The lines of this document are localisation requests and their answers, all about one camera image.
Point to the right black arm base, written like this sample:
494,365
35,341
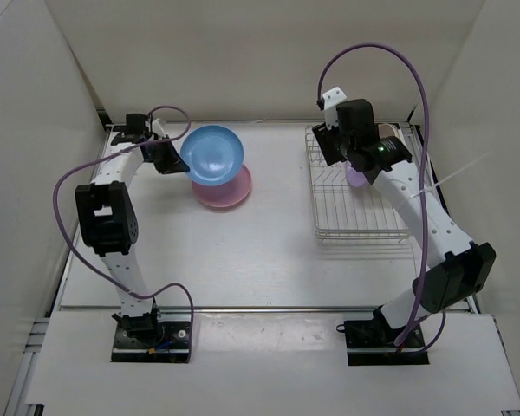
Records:
366,348

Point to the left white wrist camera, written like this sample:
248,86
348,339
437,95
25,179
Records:
157,130

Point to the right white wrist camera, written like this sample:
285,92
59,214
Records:
328,103

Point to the beige plate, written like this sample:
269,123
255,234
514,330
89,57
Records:
388,130

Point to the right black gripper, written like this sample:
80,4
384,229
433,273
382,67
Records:
324,138

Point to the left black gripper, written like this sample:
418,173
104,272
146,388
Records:
173,161

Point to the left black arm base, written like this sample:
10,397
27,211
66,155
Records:
173,344

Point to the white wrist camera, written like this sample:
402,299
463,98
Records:
328,103
157,130

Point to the pink plate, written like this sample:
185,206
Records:
225,196

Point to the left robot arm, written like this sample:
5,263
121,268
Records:
109,224

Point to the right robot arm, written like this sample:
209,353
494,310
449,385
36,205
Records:
453,266

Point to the metal wire dish rack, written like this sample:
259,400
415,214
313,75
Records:
343,213

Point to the blue plate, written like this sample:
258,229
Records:
214,155

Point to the purple plate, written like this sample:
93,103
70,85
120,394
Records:
355,179

